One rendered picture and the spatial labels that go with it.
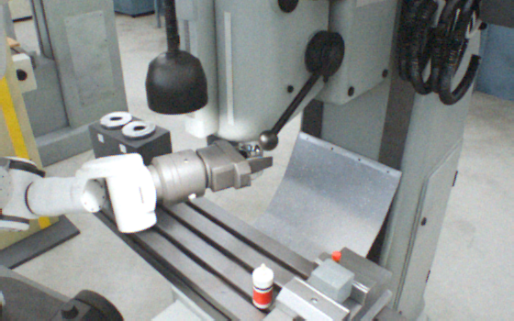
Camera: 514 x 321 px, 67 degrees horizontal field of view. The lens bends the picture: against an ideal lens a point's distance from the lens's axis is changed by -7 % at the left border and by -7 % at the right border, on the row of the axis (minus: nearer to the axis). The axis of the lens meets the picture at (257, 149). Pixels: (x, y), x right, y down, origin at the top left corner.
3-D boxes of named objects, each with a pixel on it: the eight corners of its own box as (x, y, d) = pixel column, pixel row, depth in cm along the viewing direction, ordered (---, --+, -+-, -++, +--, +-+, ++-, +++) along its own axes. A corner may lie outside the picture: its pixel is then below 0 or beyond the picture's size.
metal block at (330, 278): (334, 311, 74) (338, 289, 71) (308, 293, 77) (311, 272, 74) (350, 294, 77) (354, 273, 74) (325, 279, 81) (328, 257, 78)
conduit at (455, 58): (442, 122, 68) (469, -4, 57) (360, 95, 77) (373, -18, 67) (474, 93, 79) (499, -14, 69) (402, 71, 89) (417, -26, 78)
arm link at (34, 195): (94, 223, 73) (22, 225, 80) (99, 169, 77) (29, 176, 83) (50, 214, 64) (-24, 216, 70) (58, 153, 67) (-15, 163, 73)
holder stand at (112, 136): (146, 206, 113) (135, 143, 103) (99, 180, 124) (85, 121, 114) (177, 186, 122) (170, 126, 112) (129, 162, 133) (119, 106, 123)
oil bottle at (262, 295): (263, 312, 83) (263, 275, 78) (249, 301, 86) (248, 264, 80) (275, 300, 86) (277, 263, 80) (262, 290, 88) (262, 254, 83)
